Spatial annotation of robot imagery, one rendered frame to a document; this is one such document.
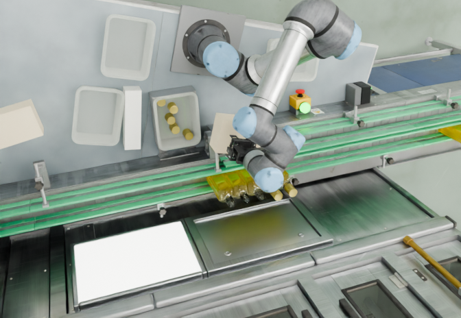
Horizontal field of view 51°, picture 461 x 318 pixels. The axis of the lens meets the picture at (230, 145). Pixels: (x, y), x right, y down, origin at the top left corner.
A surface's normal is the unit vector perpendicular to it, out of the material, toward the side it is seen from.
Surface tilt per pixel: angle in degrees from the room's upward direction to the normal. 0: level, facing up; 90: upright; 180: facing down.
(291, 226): 90
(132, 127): 0
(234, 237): 90
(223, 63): 7
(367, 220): 91
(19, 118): 0
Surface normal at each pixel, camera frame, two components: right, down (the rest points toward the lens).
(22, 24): 0.32, 0.40
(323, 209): -0.04, -0.90
